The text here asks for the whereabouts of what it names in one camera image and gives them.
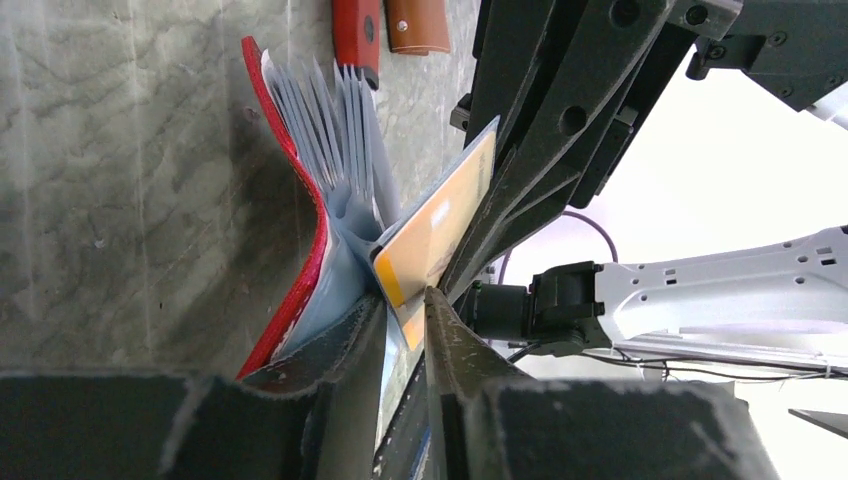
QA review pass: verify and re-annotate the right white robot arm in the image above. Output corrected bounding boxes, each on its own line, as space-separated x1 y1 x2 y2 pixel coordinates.
440 1 847 355

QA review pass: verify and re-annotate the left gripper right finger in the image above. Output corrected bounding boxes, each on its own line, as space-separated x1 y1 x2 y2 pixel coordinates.
425 287 777 479

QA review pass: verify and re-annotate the orange credit card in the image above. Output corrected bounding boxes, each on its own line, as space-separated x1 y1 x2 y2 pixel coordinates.
372 116 500 351

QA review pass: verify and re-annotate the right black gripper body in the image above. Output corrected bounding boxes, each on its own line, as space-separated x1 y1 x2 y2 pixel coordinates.
667 0 847 111

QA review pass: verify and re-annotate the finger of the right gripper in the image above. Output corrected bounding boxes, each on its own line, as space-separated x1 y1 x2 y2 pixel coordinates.
440 0 672 300
471 1 590 159

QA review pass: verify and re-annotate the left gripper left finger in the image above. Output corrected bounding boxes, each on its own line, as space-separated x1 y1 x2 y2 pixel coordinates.
1 295 386 479

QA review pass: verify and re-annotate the red card holder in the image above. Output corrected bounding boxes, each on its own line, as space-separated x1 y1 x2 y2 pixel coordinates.
235 35 405 382

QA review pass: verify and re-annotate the brown card holder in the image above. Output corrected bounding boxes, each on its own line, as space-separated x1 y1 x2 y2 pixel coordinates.
384 0 451 56

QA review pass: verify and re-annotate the red handled adjustable wrench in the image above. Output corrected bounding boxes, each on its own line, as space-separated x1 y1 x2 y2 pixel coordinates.
331 0 380 91

